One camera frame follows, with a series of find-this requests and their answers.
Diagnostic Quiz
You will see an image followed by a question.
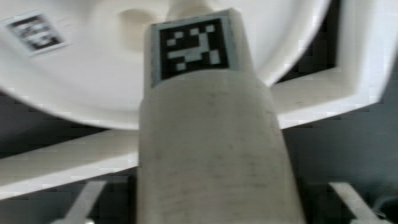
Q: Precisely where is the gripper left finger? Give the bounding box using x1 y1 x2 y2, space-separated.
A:
51 181 106 224

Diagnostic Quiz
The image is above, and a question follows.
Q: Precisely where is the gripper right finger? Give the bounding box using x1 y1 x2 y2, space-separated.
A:
330 182 390 224

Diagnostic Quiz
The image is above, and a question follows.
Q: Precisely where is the white cylindrical table leg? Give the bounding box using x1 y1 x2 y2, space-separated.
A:
136 0 305 224

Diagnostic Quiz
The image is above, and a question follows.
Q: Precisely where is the white round table top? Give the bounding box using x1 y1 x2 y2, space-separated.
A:
0 0 332 130

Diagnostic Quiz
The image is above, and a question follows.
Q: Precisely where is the white right fence block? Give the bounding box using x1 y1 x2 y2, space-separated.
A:
271 0 398 128

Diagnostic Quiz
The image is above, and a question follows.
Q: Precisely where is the white front fence rail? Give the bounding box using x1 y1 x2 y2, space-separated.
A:
0 130 138 200

